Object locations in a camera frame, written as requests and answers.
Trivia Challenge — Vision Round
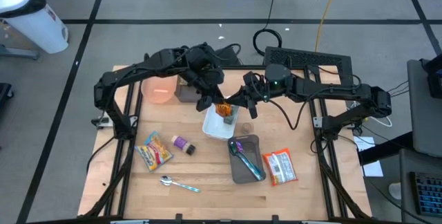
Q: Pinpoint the yellow red blue snack bag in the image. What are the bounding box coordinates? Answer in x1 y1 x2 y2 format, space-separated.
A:
134 130 175 173

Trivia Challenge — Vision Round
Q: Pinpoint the orange ramen packet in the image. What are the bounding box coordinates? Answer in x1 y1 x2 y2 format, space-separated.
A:
262 147 299 187

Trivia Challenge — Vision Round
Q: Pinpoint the white trash can black rim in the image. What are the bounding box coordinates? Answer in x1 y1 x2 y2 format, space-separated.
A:
0 0 70 55

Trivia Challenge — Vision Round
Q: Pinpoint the purple label spice jar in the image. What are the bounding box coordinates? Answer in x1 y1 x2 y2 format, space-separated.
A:
171 134 197 156

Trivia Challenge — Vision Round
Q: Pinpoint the spoon with teal patterned handle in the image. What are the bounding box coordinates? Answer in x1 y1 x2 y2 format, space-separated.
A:
159 175 201 194
238 149 266 182

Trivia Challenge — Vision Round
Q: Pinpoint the backlit black keyboard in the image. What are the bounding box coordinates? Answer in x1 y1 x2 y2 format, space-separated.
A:
409 171 442 218

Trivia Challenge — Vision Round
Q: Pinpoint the grey desk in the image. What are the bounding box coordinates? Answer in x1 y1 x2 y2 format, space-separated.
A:
406 59 442 158
398 147 442 224

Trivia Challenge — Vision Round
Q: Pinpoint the black aluminium table frame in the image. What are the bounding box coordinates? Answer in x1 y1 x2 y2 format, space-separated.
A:
77 63 372 224

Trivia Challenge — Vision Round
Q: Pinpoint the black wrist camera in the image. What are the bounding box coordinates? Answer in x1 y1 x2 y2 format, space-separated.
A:
188 44 217 69
242 71 265 87

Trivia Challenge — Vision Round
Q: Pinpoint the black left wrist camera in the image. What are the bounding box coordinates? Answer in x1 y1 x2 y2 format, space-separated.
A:
188 44 217 69

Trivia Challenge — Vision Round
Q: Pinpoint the black coiled floor cable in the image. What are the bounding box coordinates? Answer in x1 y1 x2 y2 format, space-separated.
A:
252 0 283 57

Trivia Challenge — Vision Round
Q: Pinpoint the grey desk foot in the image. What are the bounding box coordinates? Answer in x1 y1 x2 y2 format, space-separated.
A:
0 45 39 61

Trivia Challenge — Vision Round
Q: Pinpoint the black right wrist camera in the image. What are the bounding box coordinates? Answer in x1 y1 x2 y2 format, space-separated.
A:
242 71 265 87

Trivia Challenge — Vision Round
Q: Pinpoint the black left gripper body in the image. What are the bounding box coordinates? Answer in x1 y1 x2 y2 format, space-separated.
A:
186 65 225 113

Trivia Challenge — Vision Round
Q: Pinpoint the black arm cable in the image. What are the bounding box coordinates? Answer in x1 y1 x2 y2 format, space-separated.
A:
212 43 242 61
267 97 314 131

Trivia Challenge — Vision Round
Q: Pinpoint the black perforated computer case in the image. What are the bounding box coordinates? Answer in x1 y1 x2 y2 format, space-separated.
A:
262 46 355 90

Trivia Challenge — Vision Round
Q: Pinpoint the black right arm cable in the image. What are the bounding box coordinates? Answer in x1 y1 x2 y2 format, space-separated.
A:
267 97 314 131

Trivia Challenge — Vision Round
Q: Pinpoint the black desk base bar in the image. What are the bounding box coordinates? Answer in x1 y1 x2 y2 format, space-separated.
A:
357 131 415 166

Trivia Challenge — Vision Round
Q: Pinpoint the white paper sheet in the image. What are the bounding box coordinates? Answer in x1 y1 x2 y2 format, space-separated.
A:
354 136 384 178

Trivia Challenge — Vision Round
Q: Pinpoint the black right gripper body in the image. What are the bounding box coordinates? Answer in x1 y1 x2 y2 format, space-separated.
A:
241 84 269 120

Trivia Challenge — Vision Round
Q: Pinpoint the teal silicone spatula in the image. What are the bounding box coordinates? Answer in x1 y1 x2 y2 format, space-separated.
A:
238 151 265 182

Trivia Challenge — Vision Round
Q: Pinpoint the black wedge shaped device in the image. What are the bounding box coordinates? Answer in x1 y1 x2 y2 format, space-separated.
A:
213 46 241 66

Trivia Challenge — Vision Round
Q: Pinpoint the pink plastic bowl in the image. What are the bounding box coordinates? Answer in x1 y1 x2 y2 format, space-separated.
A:
140 76 177 104

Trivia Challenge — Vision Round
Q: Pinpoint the white computer mouse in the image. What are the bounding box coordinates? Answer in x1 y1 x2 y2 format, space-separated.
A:
388 181 403 200

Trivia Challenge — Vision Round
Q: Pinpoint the grey rectangular tray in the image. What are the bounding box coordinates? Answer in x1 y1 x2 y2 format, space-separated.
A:
227 134 267 185

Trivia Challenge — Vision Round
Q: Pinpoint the yellow floor cable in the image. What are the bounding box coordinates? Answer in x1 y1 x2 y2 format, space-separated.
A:
314 0 342 53

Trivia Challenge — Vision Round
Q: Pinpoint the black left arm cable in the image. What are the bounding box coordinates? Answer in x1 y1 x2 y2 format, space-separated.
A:
212 43 242 61

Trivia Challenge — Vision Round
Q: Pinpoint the orange brown candy pack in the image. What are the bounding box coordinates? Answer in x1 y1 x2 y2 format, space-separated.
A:
215 101 233 118

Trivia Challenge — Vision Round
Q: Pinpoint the purple spoon with teal handle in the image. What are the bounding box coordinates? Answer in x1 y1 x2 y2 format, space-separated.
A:
229 140 256 173

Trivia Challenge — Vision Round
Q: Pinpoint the white rectangular tray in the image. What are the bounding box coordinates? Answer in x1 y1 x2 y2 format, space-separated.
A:
202 95 240 141

